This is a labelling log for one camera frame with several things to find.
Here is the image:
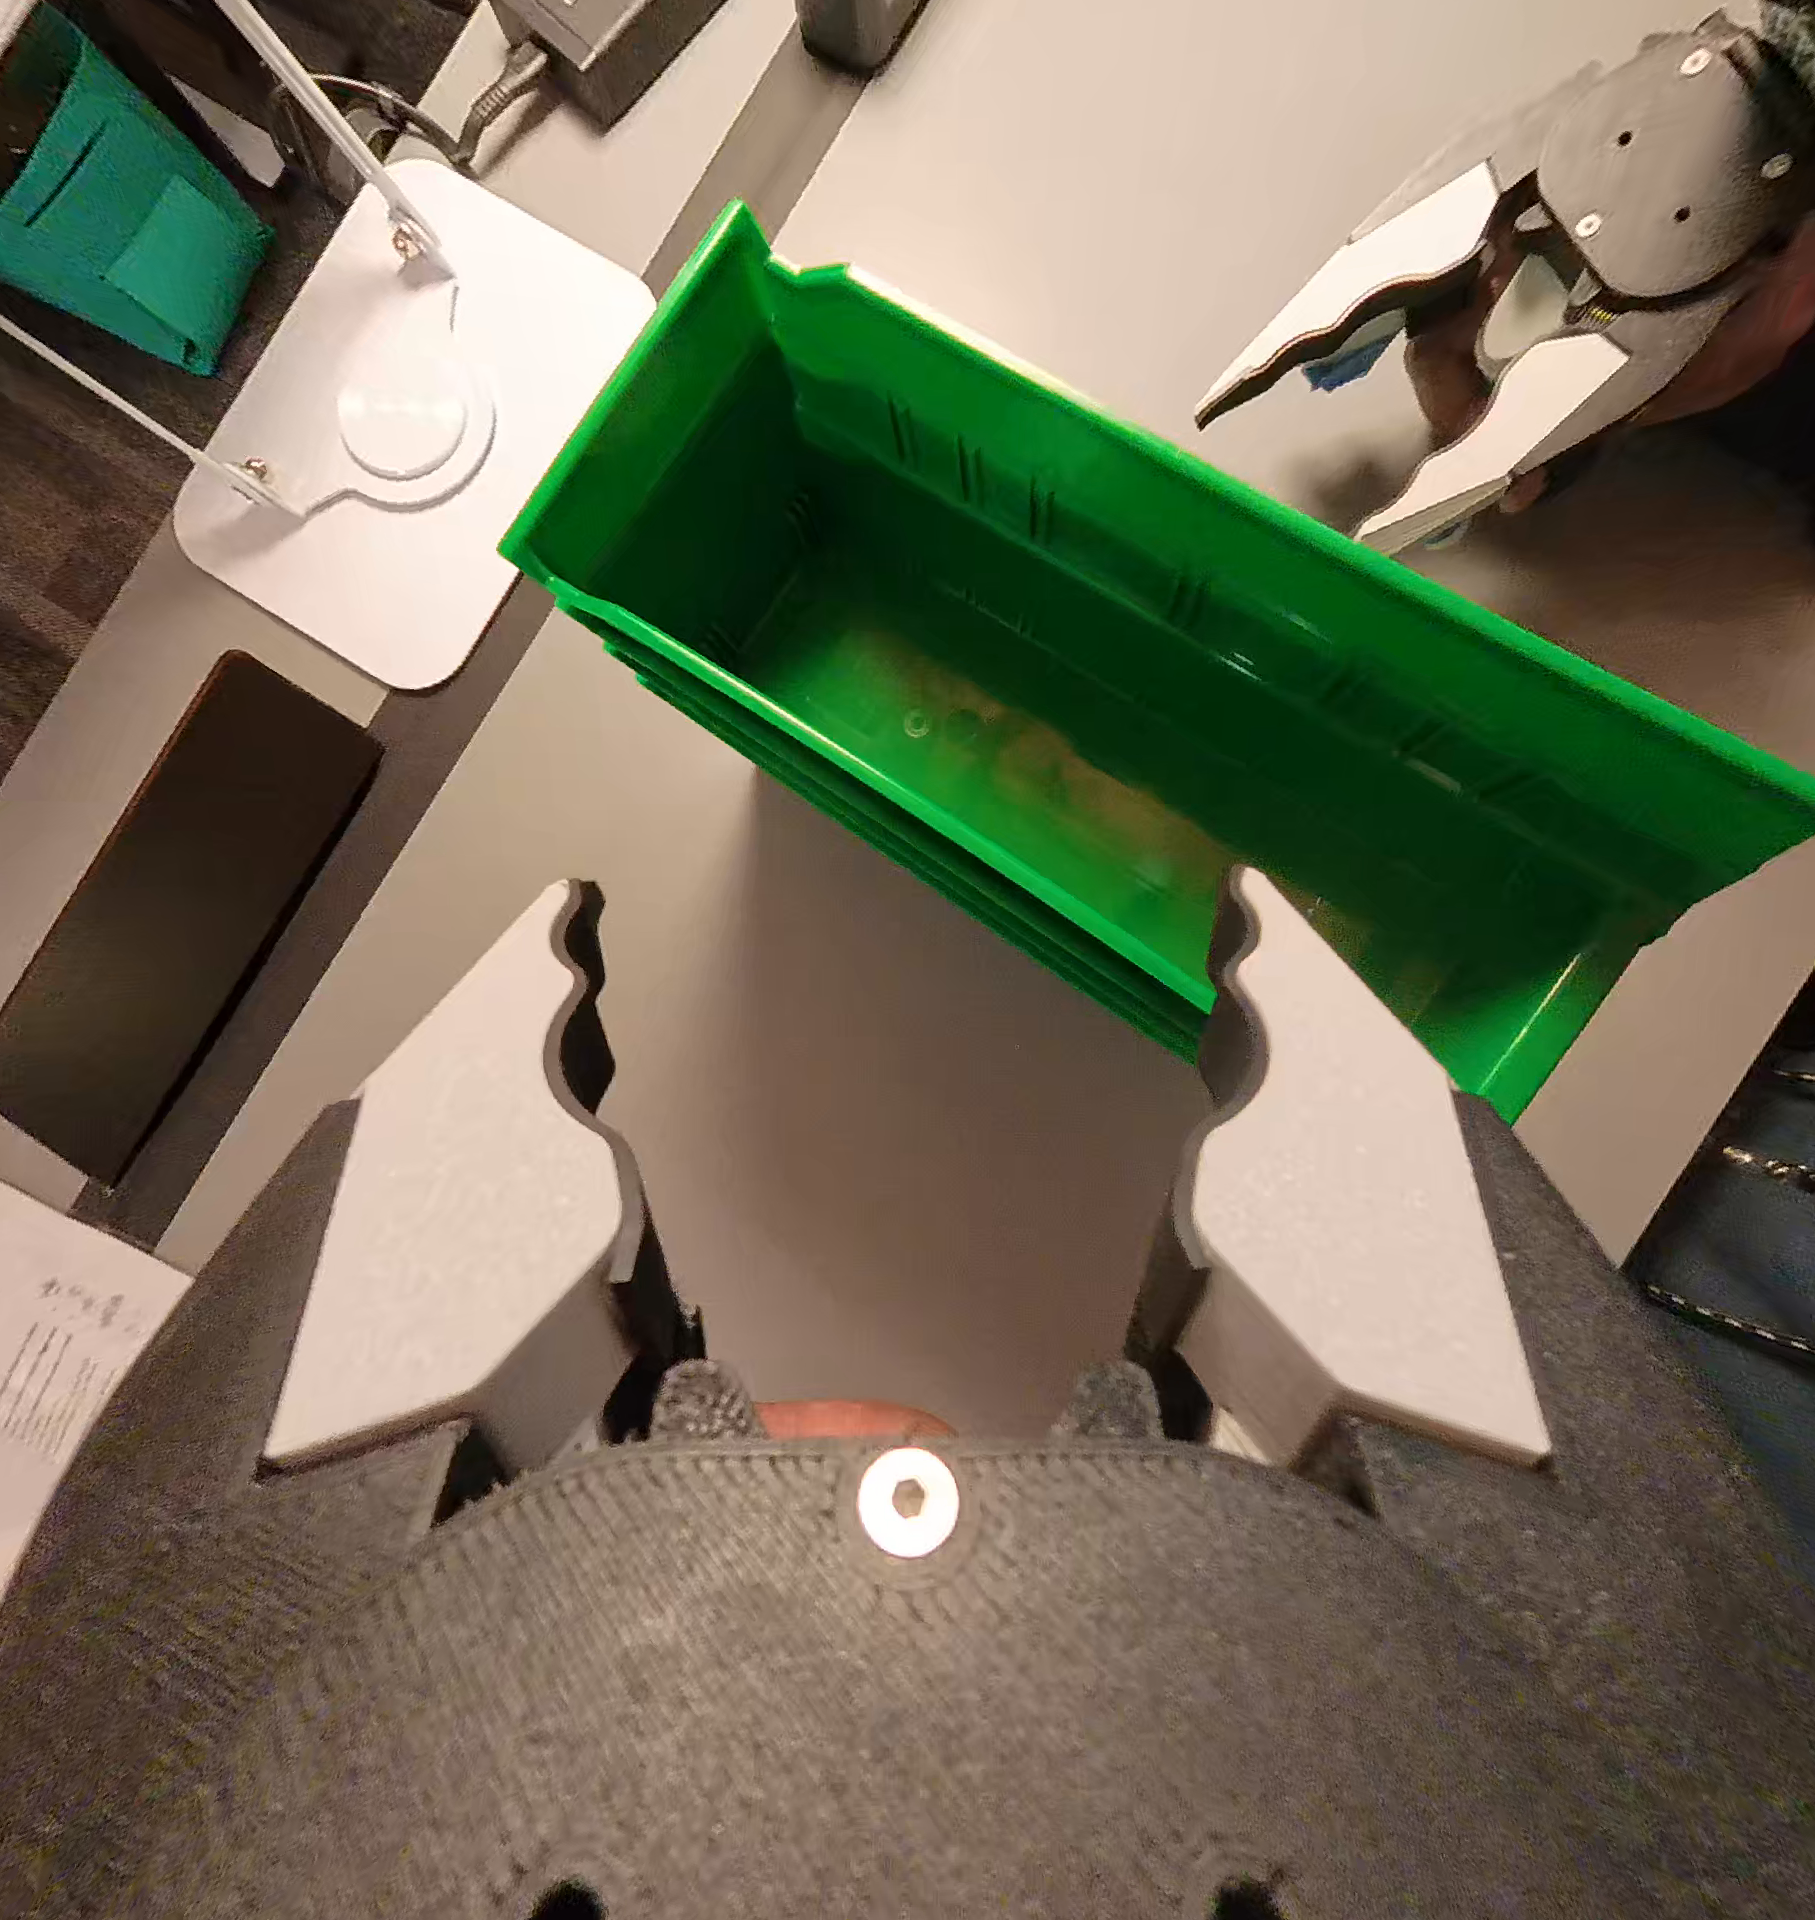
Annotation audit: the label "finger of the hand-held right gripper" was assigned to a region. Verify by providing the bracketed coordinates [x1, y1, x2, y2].
[1192, 157, 1544, 432]
[1348, 332, 1643, 559]

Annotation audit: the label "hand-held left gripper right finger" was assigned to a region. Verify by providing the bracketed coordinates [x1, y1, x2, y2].
[1140, 867, 1554, 1472]

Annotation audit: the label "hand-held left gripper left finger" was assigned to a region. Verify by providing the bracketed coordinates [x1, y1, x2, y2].
[259, 877, 695, 1485]

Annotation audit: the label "person's right hand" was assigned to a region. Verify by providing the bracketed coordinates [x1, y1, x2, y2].
[1405, 209, 1815, 513]

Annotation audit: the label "dark brown desk hatch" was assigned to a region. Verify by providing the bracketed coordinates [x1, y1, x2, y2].
[0, 647, 386, 1189]

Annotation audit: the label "person's jeans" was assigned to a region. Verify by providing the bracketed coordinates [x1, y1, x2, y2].
[1625, 1035, 1815, 1583]

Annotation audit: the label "printed paper sheet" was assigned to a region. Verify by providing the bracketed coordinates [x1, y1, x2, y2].
[0, 1153, 197, 1728]

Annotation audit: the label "grey cube charger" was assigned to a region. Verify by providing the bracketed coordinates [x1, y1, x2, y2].
[796, 0, 931, 68]

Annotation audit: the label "white metal stand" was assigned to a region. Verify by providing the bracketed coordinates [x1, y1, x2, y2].
[0, 0, 656, 691]

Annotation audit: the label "black power adapter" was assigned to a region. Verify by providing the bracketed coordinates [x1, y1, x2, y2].
[486, 0, 729, 129]

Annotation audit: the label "teal felt bag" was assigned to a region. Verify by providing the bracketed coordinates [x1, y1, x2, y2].
[0, 0, 276, 376]

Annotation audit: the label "black adapter cable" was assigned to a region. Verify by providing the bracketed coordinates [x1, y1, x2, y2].
[449, 37, 549, 169]

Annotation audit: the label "thin black cable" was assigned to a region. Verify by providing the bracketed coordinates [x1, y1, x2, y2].
[298, 71, 474, 166]

